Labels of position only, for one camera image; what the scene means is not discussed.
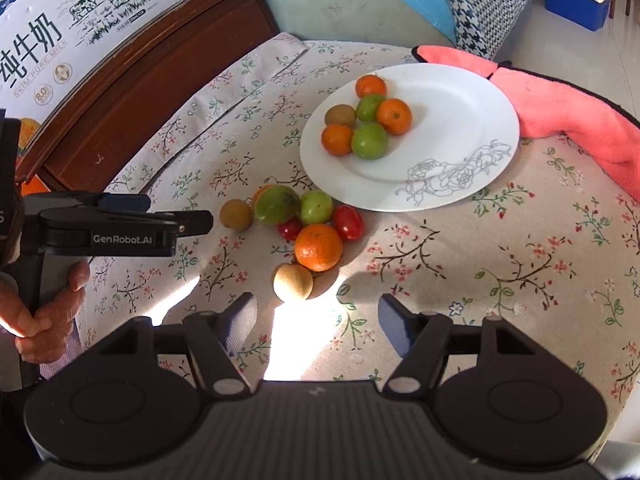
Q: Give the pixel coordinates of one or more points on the green sofa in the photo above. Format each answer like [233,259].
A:
[340,5]

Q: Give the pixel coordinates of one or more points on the brown wooden headboard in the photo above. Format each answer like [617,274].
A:
[150,85]

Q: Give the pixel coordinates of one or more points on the blue plastic bin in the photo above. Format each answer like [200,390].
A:
[575,10]

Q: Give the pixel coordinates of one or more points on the tan round fruit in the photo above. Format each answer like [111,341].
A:
[292,282]
[236,215]
[340,115]

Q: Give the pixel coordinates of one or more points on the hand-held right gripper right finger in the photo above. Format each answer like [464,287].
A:
[397,322]

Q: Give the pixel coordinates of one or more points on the houndstooth sofa cover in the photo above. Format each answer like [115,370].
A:
[490,5]

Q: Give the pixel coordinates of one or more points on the red cherry tomato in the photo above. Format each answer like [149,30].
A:
[348,223]
[289,229]

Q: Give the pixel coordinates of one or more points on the coral towel with black trim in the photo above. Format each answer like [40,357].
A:
[565,105]

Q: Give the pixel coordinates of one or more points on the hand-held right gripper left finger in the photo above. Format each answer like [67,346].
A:
[240,322]

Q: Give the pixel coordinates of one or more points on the floral tablecloth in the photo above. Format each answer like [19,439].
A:
[450,270]

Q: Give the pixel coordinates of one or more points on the large green fruit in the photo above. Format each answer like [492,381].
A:
[276,205]

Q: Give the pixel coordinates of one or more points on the cardboard box with cow drawing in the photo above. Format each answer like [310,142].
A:
[75,25]

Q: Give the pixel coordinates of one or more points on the small green fruit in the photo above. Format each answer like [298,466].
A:
[369,108]
[369,141]
[316,206]

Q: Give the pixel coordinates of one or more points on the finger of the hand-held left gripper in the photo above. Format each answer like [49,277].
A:
[125,202]
[196,222]

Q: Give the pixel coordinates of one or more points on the orange tangerine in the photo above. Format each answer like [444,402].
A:
[336,140]
[371,85]
[318,247]
[395,116]

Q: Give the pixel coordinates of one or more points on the person's left hand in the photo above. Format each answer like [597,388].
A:
[55,322]

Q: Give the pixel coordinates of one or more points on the white plate with line drawing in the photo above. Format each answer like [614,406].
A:
[450,125]

